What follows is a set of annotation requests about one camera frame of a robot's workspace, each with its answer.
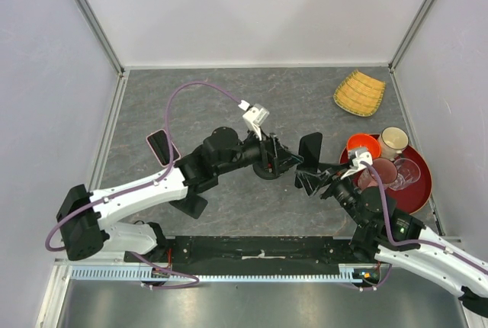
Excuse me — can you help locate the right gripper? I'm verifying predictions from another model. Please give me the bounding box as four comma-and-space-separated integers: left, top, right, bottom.
295, 161, 368, 229

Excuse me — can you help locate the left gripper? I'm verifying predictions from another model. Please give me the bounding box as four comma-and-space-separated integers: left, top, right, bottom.
217, 123, 304, 177

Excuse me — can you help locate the black phone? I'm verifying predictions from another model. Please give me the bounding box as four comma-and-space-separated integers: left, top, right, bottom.
297, 132, 323, 172

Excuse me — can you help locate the folding black phone stand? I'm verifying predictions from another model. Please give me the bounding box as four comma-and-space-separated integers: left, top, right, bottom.
169, 182, 208, 219

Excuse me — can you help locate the round base phone stand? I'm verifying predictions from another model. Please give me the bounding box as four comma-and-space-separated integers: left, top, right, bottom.
252, 163, 276, 180

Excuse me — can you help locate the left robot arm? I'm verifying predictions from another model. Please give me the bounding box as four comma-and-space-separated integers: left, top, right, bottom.
56, 127, 303, 262

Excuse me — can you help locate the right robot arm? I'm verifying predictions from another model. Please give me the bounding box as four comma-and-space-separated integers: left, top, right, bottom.
296, 163, 487, 317

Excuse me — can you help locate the orange bowl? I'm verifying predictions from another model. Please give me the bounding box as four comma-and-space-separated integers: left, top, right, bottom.
346, 133, 381, 165

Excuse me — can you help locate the pink mug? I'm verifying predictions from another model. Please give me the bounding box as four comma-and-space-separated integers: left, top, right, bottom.
358, 158, 398, 190

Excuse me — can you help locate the beige cup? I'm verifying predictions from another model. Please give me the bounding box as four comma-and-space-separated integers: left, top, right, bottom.
378, 127, 409, 160

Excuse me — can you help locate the yellow bamboo tray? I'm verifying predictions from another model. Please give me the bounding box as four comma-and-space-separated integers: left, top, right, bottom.
333, 69, 386, 117

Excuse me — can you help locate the clear glass cup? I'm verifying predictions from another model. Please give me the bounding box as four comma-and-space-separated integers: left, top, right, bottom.
389, 158, 421, 191

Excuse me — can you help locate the red round tray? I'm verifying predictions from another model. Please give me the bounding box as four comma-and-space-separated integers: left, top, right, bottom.
340, 127, 432, 214

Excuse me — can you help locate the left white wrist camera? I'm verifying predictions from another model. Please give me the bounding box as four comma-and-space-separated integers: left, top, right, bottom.
238, 100, 269, 141

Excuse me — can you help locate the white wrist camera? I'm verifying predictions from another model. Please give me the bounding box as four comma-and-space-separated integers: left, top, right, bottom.
341, 146, 373, 179
238, 100, 269, 141

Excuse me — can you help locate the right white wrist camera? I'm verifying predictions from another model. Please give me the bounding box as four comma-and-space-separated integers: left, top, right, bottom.
341, 146, 373, 179

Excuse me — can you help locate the grey cable duct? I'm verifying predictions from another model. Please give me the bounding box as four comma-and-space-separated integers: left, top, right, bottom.
69, 263, 375, 284

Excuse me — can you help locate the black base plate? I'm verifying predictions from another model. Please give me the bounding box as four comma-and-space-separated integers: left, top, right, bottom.
168, 236, 360, 275

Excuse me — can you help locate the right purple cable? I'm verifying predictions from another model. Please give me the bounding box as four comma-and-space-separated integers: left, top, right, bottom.
358, 159, 488, 275

